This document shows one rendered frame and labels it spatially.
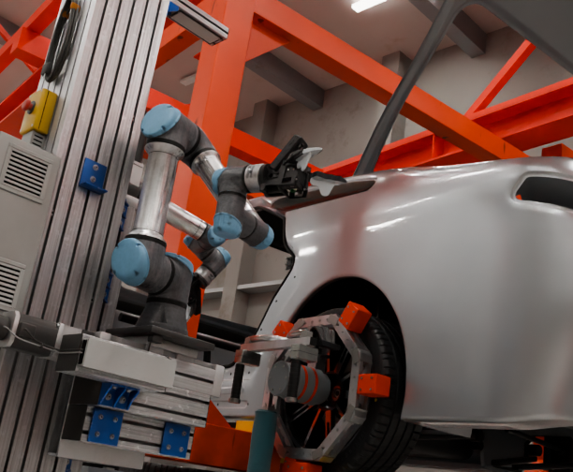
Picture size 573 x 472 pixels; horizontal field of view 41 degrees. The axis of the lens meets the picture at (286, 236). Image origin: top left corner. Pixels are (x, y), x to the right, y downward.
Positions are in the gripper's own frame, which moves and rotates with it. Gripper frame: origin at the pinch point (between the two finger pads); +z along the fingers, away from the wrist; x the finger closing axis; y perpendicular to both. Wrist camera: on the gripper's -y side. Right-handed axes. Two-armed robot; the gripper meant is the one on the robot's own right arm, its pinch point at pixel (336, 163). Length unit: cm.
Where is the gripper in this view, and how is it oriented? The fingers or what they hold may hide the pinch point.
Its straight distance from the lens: 189.8
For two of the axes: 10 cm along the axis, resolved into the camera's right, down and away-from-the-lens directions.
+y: -2.0, 8.8, -4.3
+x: -4.6, -4.7, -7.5
